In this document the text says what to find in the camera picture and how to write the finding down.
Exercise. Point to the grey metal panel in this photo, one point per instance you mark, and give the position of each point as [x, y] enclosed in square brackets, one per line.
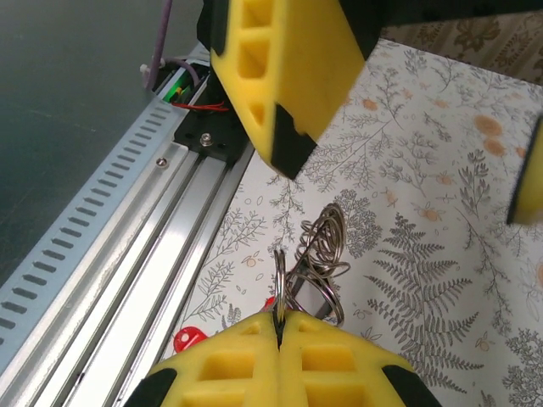
[63, 85]

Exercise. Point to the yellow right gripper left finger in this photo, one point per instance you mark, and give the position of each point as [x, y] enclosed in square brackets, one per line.
[212, 373]

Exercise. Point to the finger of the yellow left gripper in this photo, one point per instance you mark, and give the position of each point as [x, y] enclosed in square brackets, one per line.
[530, 186]
[305, 76]

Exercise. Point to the metal disc with split rings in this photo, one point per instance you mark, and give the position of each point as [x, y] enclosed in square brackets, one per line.
[314, 303]

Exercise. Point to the green circuit board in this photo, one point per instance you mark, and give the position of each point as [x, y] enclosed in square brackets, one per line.
[176, 91]

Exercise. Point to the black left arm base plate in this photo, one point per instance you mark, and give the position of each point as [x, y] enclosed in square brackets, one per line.
[212, 135]

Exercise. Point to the red plastic key tag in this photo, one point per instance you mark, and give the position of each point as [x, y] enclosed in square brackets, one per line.
[270, 303]
[193, 341]

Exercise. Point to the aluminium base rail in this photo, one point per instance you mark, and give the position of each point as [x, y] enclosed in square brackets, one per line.
[148, 254]

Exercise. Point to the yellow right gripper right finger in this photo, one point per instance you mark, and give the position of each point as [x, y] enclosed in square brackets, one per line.
[339, 373]

